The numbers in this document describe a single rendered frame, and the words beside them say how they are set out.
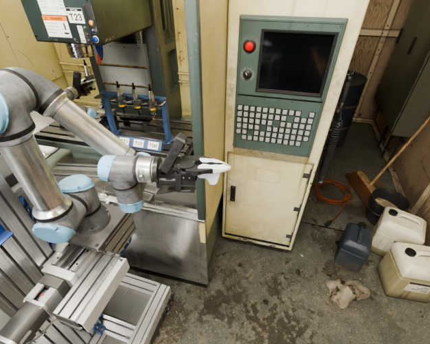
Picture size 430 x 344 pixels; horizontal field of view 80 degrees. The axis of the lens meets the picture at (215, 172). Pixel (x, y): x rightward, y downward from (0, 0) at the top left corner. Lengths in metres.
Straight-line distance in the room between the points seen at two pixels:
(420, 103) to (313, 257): 1.75
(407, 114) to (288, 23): 2.05
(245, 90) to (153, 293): 1.38
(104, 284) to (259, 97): 1.10
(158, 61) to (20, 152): 1.68
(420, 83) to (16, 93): 2.91
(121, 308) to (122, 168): 1.31
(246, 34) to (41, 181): 1.01
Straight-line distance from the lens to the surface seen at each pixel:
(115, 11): 1.86
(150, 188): 1.79
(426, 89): 3.07
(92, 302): 1.11
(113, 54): 2.47
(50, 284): 1.16
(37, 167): 0.86
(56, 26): 1.86
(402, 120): 3.14
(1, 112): 0.75
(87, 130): 0.86
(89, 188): 1.05
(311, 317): 2.13
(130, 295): 1.93
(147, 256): 1.95
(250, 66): 1.35
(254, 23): 1.32
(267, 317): 2.05
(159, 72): 2.36
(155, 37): 2.30
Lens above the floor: 1.88
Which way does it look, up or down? 38 degrees down
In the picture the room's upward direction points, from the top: straight up
